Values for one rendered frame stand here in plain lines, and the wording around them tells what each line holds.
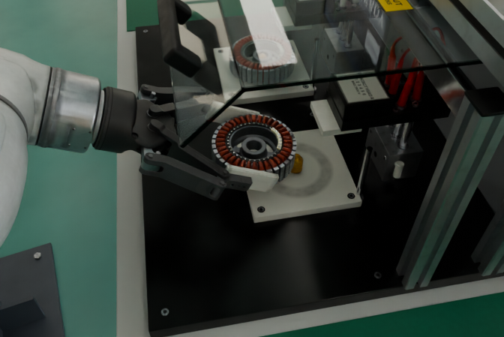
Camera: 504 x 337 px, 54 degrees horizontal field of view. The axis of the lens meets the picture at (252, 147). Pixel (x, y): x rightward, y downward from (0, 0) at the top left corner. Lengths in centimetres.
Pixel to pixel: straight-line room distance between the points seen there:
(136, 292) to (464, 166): 41
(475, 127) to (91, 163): 157
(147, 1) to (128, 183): 53
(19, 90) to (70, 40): 199
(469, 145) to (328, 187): 29
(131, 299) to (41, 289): 95
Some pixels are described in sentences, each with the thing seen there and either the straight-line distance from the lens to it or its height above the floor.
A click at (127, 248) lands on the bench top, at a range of 70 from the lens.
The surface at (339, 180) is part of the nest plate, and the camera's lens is 72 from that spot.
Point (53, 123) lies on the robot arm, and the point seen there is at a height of 96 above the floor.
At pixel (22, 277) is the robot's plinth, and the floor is 2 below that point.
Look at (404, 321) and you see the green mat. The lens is 65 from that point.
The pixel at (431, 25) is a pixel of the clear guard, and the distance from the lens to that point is 51.
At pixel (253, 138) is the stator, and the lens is 67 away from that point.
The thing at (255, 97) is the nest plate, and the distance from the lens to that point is 84.
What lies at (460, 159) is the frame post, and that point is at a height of 100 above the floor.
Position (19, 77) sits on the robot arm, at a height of 101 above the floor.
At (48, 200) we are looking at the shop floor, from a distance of 181.
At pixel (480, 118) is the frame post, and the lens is 44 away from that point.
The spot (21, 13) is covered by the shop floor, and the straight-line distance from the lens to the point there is 283.
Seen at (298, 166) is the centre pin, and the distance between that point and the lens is 71.
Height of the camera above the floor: 132
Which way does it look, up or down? 46 degrees down
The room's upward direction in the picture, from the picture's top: straight up
